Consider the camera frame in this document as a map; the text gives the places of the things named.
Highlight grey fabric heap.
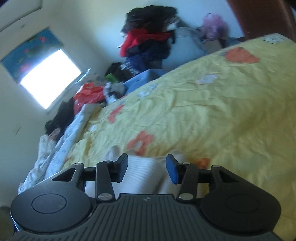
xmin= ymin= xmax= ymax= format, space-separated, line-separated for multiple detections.
xmin=162 ymin=27 xmax=207 ymax=71

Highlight white printed quilt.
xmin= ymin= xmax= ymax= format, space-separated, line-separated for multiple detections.
xmin=18 ymin=104 xmax=102 ymax=194

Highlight black garment by window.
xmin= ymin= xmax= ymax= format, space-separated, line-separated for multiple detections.
xmin=45 ymin=97 xmax=74 ymax=140

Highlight brown wooden door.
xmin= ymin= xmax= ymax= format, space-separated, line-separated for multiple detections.
xmin=228 ymin=0 xmax=295 ymax=41

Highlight white knit sweater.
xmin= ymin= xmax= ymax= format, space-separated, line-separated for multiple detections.
xmin=84 ymin=148 xmax=204 ymax=198

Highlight red jacket on pile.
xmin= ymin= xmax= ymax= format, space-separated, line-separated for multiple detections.
xmin=119 ymin=29 xmax=171 ymax=57

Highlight light blue knit basket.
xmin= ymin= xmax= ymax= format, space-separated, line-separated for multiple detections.
xmin=123 ymin=69 xmax=166 ymax=94

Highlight yellow carrot print bedsheet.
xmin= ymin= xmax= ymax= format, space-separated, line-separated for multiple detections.
xmin=64 ymin=34 xmax=295 ymax=240

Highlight black clothes on pile top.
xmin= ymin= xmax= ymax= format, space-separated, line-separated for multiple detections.
xmin=121 ymin=5 xmax=178 ymax=34

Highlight grey white crumpled cloth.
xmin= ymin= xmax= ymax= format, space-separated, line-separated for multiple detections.
xmin=103 ymin=82 xmax=126 ymax=104

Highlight window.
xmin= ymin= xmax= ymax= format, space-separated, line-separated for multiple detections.
xmin=21 ymin=49 xmax=82 ymax=109

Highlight cream pyjama garment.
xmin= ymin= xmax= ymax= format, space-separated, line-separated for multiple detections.
xmin=37 ymin=135 xmax=57 ymax=167

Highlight red plastic bag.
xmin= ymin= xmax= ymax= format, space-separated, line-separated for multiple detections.
xmin=73 ymin=82 xmax=105 ymax=115

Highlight blue floral window blind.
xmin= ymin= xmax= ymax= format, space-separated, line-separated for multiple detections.
xmin=1 ymin=28 xmax=64 ymax=84

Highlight pink plastic bag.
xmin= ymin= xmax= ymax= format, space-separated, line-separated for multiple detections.
xmin=201 ymin=13 xmax=228 ymax=41

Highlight dark navy clothes in pile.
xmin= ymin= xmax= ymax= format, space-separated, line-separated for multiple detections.
xmin=126 ymin=40 xmax=170 ymax=72

